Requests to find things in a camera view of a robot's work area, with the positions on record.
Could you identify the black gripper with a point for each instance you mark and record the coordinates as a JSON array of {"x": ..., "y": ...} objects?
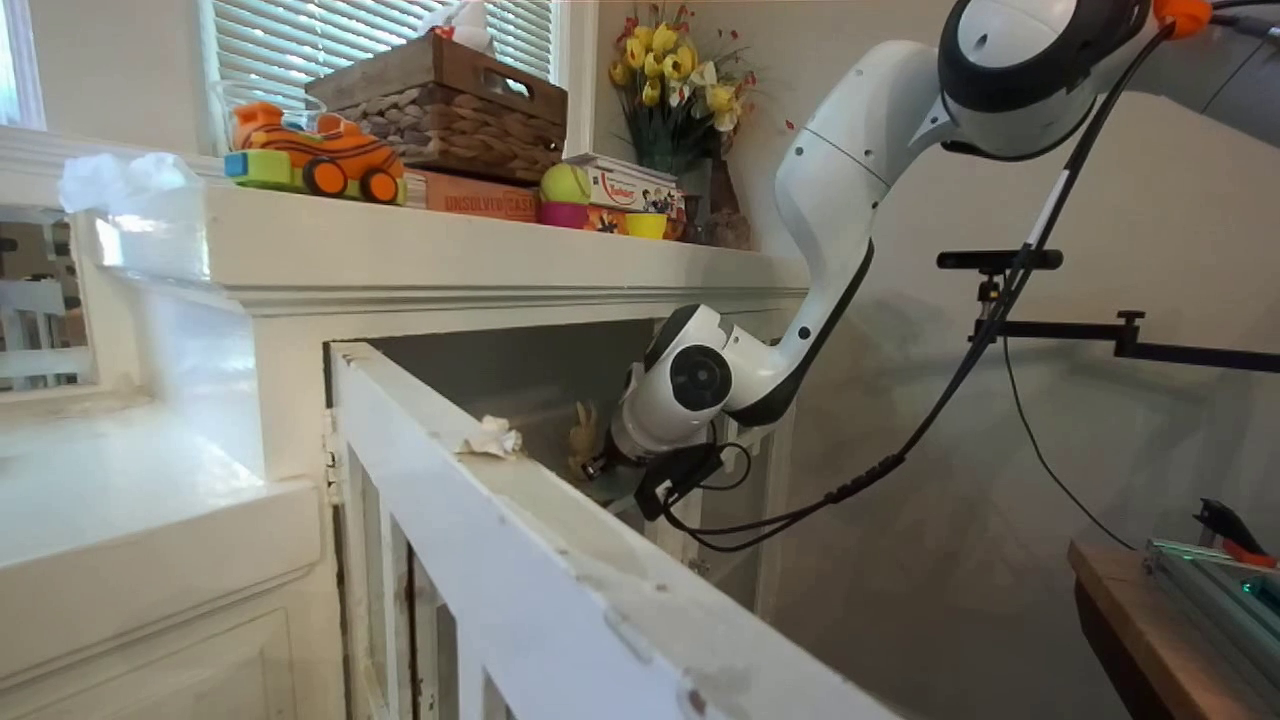
[{"x": 668, "y": 476}]

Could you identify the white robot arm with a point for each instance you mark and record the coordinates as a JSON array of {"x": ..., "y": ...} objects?
[{"x": 1003, "y": 81}]

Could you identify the white open cabinet door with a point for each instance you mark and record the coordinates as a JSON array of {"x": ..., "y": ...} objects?
[{"x": 559, "y": 603}]

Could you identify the yellow bowl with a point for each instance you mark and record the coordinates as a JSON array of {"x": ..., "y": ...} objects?
[{"x": 644, "y": 226}]

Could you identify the pink bowl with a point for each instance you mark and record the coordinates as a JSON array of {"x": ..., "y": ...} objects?
[{"x": 580, "y": 216}]

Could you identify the orange toy truck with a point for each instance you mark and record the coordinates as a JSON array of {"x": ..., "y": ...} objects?
[{"x": 334, "y": 157}]

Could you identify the white cabinet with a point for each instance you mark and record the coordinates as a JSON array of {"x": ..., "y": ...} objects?
[{"x": 174, "y": 527}]

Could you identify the tan bunny figurine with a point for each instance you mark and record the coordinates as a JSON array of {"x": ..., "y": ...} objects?
[{"x": 580, "y": 437}]

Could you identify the crumpled white paper scrap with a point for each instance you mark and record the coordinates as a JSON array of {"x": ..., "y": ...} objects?
[{"x": 492, "y": 437}]

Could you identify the white Twister game box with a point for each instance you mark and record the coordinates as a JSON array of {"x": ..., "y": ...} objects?
[{"x": 631, "y": 184}]

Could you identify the yellow-green tennis ball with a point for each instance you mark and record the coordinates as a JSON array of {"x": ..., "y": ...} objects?
[{"x": 561, "y": 184}]

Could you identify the orange Indigo game box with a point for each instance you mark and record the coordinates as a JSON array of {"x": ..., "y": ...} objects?
[{"x": 474, "y": 196}]

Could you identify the yellow flowers bouquet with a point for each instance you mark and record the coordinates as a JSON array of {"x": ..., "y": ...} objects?
[{"x": 680, "y": 88}]

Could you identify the woven wicker basket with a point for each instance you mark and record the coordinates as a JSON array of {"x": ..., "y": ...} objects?
[{"x": 445, "y": 104}]

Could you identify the wooden side table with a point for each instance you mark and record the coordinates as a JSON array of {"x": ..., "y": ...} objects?
[{"x": 1186, "y": 630}]

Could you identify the white window blinds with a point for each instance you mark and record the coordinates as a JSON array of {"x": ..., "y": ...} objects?
[{"x": 268, "y": 48}]

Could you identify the black camera on boom arm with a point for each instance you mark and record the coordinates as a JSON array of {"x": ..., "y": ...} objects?
[{"x": 1121, "y": 335}]

